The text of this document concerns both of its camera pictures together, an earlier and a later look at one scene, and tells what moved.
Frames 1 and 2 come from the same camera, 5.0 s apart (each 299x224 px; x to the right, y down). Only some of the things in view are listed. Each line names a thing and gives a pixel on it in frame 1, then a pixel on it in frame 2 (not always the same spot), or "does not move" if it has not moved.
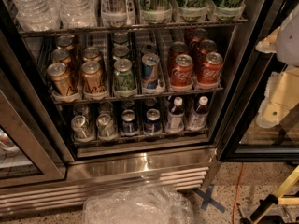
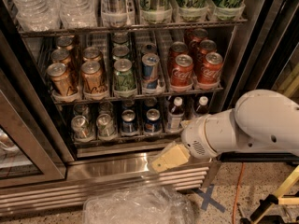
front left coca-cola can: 181,74 does not move
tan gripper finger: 268,45 to 184,123
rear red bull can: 149,49 does not move
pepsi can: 128,121 does not move
